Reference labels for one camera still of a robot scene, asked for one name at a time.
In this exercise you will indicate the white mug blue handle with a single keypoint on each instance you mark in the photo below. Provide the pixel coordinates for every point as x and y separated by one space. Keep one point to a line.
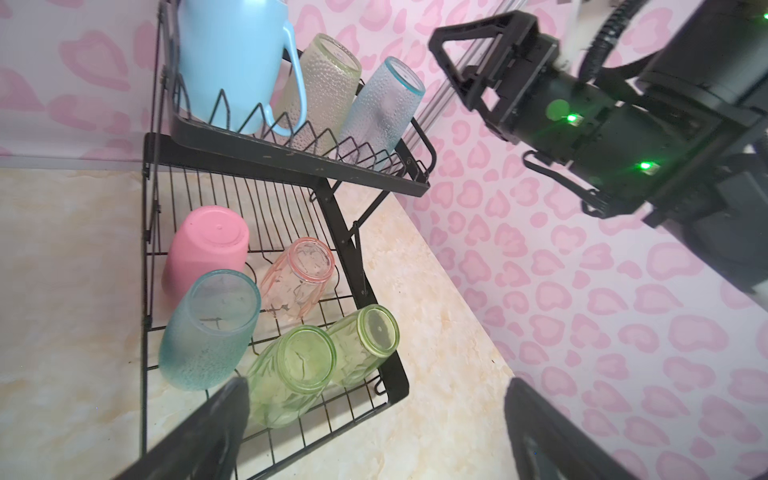
230 56

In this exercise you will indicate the green cup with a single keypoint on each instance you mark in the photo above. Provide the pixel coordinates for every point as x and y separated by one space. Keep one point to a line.
289 376
331 75
363 341

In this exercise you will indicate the black wire dish rack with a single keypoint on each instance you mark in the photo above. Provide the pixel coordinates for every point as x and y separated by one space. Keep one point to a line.
282 194

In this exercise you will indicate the opaque pink plastic cup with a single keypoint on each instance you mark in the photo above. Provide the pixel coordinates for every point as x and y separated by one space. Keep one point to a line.
210 238

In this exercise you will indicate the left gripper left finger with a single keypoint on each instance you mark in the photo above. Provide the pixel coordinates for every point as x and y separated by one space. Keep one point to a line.
205 445

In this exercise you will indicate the clear pink plastic cup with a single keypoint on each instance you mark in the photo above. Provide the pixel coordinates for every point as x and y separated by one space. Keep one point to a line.
294 283

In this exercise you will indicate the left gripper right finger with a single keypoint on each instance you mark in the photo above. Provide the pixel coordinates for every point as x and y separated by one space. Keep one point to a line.
546 445

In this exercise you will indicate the teal textured cup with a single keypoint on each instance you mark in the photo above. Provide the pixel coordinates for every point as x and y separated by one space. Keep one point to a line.
380 114
209 331

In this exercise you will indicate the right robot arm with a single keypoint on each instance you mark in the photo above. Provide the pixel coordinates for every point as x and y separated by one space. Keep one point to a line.
683 129

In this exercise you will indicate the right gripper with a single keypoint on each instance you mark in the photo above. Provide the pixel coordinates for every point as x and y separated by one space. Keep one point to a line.
600 130

